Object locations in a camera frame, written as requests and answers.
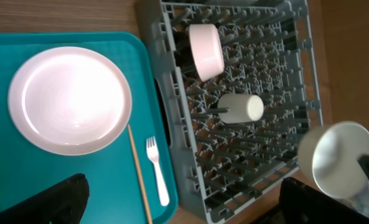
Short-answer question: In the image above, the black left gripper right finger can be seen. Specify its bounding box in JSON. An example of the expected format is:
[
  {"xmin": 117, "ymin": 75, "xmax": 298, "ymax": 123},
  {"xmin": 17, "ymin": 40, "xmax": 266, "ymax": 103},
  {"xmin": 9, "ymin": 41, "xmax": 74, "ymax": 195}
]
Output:
[{"xmin": 252, "ymin": 177, "xmax": 369, "ymax": 224}]

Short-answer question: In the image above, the pale green cup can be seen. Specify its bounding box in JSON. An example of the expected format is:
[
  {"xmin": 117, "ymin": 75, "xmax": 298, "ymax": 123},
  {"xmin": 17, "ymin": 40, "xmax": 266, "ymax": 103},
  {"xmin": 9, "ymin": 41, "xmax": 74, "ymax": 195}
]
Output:
[{"xmin": 218, "ymin": 93, "xmax": 264, "ymax": 124}]

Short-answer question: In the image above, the pale green bowl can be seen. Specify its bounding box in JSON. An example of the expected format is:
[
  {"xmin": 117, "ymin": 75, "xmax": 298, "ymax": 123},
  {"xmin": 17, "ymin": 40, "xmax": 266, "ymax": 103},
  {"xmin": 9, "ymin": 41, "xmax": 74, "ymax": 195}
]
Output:
[{"xmin": 297, "ymin": 121, "xmax": 369, "ymax": 199}]

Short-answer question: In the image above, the pink plate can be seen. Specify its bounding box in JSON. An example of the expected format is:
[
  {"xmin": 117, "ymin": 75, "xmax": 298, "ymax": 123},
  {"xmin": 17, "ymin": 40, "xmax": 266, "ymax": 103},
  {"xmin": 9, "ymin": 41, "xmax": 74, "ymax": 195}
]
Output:
[{"xmin": 7, "ymin": 47, "xmax": 133, "ymax": 156}]

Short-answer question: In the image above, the teal plastic tray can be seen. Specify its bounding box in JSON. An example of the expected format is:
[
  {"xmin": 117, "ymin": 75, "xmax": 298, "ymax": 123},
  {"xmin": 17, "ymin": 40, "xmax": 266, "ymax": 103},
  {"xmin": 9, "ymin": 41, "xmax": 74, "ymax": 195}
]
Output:
[{"xmin": 0, "ymin": 32, "xmax": 179, "ymax": 223}]

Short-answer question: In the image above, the white plastic fork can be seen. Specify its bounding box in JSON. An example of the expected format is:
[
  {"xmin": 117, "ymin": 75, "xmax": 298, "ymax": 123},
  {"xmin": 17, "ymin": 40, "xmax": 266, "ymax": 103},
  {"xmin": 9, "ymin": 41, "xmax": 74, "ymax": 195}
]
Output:
[{"xmin": 146, "ymin": 136, "xmax": 170, "ymax": 207}]

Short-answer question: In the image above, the pink bowl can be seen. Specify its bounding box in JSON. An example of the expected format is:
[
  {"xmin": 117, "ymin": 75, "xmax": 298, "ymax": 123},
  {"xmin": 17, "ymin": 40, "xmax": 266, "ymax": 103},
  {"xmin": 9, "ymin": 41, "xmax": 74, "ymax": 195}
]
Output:
[{"xmin": 189, "ymin": 24, "xmax": 225, "ymax": 82}]

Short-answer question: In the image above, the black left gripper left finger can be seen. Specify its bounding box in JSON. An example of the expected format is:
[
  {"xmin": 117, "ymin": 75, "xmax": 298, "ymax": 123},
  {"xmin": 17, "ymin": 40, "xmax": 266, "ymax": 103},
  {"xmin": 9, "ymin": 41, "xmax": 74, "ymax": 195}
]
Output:
[{"xmin": 0, "ymin": 173, "xmax": 90, "ymax": 224}]

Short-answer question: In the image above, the wooden chopstick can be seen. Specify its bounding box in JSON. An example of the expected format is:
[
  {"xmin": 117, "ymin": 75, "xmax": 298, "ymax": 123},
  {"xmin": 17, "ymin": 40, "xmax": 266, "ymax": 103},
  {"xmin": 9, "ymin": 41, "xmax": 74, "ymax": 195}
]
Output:
[{"xmin": 128, "ymin": 125, "xmax": 153, "ymax": 224}]

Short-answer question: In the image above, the grey dishwasher rack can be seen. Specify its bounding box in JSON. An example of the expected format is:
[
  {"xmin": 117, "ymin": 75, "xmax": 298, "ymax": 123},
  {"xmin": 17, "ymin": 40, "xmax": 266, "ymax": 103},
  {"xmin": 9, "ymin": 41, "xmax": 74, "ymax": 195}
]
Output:
[{"xmin": 136, "ymin": 0, "xmax": 324, "ymax": 224}]

